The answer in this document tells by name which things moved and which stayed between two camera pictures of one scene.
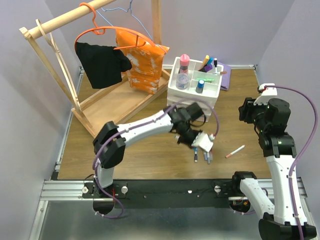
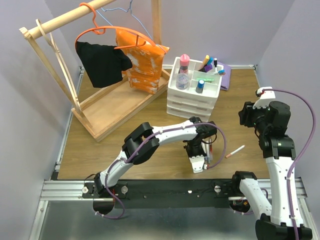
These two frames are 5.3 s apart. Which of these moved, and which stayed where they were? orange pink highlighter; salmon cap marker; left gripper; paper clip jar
Moved: left gripper
Stayed: orange pink highlighter; salmon cap marker; paper clip jar
